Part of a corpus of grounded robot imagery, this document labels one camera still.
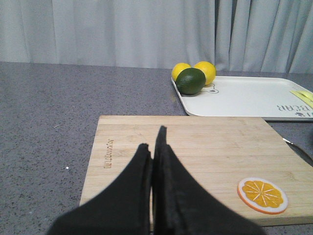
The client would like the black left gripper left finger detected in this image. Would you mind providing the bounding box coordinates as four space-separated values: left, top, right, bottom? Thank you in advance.
47 143 153 235

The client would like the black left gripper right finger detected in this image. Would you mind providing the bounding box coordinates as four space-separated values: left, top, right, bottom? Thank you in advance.
153 126 265 235

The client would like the white rectangular tray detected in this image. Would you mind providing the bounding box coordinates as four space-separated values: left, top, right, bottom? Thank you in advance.
178 76 313 121

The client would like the wooden cutting board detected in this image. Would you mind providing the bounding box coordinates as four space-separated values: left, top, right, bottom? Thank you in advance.
80 116 313 226

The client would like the orange slice coaster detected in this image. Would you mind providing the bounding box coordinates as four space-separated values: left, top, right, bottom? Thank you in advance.
237 177 289 214

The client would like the green lime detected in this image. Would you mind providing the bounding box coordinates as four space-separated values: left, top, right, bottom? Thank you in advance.
175 68 206 95

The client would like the yellow lemon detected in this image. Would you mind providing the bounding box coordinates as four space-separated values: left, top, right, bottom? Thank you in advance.
172 63 191 81
194 61 216 86

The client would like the yellow plastic fork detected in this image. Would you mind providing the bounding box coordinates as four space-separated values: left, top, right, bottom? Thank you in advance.
290 91 313 108

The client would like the grey curtain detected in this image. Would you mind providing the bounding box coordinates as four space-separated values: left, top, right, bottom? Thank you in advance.
0 0 313 73

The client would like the metal cutting board handle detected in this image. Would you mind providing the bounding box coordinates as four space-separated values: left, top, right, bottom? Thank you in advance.
283 138 313 166

